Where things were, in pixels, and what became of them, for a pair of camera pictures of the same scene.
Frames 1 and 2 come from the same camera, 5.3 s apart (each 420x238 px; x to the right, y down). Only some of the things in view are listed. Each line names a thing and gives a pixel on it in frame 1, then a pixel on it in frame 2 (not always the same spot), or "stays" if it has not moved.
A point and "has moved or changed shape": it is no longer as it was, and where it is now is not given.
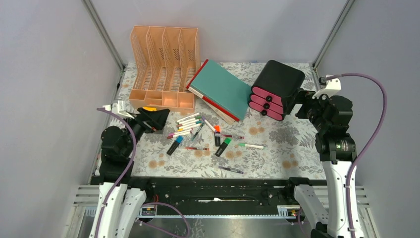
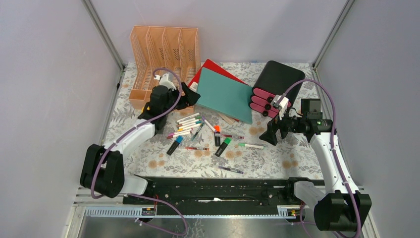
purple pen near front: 231,169 stays
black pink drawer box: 273,89 stays
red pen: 197,148 stays
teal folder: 222,86 has moved or changed shape
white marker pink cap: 173,134 stays
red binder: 191,89 -> 211,66
